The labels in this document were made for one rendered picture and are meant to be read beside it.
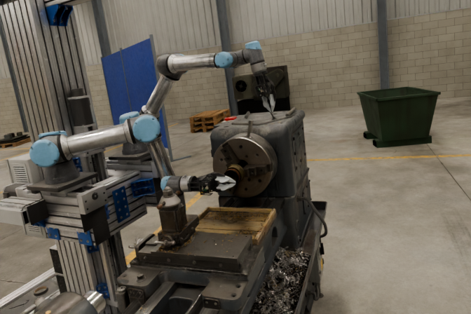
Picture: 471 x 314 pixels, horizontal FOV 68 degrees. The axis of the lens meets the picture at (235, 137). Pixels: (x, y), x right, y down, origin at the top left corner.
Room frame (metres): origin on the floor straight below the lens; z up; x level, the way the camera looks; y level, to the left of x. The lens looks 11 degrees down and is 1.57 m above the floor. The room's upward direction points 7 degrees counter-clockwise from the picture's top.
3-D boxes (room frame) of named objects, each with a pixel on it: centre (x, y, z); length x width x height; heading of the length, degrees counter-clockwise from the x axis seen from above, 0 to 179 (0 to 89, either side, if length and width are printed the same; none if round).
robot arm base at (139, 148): (2.04, 0.60, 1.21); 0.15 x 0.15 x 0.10
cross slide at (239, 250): (1.19, 0.21, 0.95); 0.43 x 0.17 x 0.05; 68
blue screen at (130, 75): (8.21, 2.32, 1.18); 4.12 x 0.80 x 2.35; 32
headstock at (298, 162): (2.12, -0.16, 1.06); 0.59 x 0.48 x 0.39; 158
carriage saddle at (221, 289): (1.14, 0.22, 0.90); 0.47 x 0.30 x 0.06; 68
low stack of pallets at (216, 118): (9.94, 0.63, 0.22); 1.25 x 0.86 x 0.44; 163
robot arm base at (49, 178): (1.61, 0.84, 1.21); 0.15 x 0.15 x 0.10
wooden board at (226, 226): (1.48, 0.08, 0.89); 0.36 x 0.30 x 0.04; 68
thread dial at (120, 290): (1.09, 0.45, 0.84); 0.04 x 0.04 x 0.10; 68
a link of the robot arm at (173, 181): (1.59, 0.32, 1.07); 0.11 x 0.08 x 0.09; 68
